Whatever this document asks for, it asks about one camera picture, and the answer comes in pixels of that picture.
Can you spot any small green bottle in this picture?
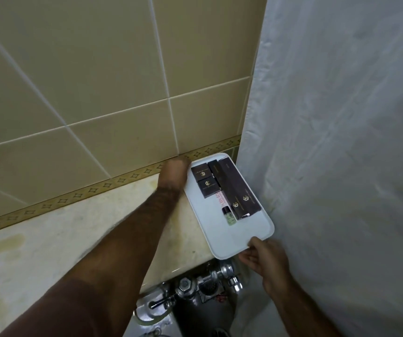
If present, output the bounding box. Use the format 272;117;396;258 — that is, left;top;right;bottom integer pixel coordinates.
221;206;238;227

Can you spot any person's left forearm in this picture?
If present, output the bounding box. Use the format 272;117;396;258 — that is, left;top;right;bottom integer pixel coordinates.
0;185;183;337

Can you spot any long dark brown box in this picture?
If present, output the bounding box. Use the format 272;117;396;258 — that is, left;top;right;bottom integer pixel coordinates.
207;159;251;220
218;157;263;215

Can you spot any white shower curtain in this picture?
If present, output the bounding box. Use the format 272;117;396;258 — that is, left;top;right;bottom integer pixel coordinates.
230;0;403;337

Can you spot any person's left hand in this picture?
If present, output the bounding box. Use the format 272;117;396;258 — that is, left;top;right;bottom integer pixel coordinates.
157;157;192;192

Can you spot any person's right forearm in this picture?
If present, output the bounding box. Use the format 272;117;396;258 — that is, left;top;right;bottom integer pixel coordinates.
265;274;333;337

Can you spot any white sachet with pink print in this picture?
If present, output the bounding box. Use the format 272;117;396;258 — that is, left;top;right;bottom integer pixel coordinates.
215;192;231;212

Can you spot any chrome flush valve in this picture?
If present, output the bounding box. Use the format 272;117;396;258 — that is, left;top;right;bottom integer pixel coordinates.
134;258;245;314

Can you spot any person's right hand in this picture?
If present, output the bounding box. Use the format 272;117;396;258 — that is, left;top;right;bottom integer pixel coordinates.
238;236;292;296

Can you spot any small dark brown box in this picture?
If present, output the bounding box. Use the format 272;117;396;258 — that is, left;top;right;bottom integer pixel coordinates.
191;163;217;183
197;175;224;199

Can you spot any white rectangular tray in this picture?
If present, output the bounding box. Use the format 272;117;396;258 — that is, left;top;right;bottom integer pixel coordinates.
184;153;275;261

